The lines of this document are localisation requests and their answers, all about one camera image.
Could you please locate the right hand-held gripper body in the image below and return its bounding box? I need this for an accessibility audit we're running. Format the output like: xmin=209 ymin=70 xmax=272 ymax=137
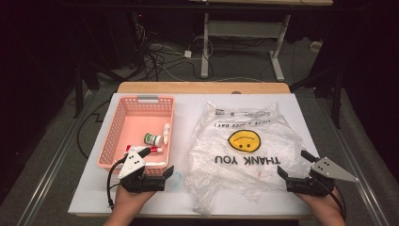
xmin=286 ymin=156 xmax=359 ymax=198

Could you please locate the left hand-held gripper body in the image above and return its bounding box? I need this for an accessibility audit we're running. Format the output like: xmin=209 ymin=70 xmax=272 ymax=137
xmin=118 ymin=152 xmax=167 ymax=193

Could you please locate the red and white ointment tube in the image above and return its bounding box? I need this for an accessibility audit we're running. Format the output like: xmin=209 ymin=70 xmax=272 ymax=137
xmin=124 ymin=144 xmax=165 ymax=155

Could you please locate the white bottle with green label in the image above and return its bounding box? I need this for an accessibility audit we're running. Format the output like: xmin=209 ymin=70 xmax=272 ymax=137
xmin=143 ymin=132 xmax=164 ymax=148

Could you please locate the pink plastic basket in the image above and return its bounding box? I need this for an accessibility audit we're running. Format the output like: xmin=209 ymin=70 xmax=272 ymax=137
xmin=96 ymin=94 xmax=176 ymax=176

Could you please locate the clear smiley plastic bag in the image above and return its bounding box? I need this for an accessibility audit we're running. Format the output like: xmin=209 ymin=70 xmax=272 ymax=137
xmin=184 ymin=101 xmax=311 ymax=217

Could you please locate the person's left hand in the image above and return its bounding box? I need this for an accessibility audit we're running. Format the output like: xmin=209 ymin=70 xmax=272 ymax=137
xmin=109 ymin=186 xmax=156 ymax=221

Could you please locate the person's right hand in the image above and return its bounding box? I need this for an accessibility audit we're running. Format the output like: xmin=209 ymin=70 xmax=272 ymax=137
xmin=294 ymin=186 xmax=346 ymax=221

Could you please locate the black metal stand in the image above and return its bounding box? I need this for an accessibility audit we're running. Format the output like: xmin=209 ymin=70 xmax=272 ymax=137
xmin=289 ymin=60 xmax=343 ymax=130
xmin=72 ymin=57 xmax=140 ymax=120

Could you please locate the white table board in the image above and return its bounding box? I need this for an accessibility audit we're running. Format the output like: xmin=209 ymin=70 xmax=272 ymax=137
xmin=68 ymin=92 xmax=343 ymax=218

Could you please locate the white-legged desk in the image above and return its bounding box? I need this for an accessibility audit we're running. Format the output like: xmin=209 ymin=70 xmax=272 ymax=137
xmin=187 ymin=0 xmax=334 ymax=83

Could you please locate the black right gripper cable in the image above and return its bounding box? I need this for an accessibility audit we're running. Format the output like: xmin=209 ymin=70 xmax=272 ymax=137
xmin=326 ymin=185 xmax=348 ymax=221

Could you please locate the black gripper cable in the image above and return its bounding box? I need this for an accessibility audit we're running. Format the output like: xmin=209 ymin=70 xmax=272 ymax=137
xmin=326 ymin=185 xmax=348 ymax=221
xmin=105 ymin=155 xmax=127 ymax=210

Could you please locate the aluminium rail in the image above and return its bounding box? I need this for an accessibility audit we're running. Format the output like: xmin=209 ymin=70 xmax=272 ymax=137
xmin=16 ymin=89 xmax=96 ymax=226
xmin=315 ymin=99 xmax=391 ymax=226

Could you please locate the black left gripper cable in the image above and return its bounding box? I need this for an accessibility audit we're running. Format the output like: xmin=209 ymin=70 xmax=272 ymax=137
xmin=105 ymin=155 xmax=127 ymax=210

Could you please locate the black floor cable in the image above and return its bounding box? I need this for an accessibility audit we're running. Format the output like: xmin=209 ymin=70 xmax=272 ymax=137
xmin=76 ymin=99 xmax=111 ymax=160

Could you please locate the tangle of floor cables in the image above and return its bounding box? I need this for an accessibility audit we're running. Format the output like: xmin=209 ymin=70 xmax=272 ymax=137
xmin=133 ymin=22 xmax=215 ymax=83

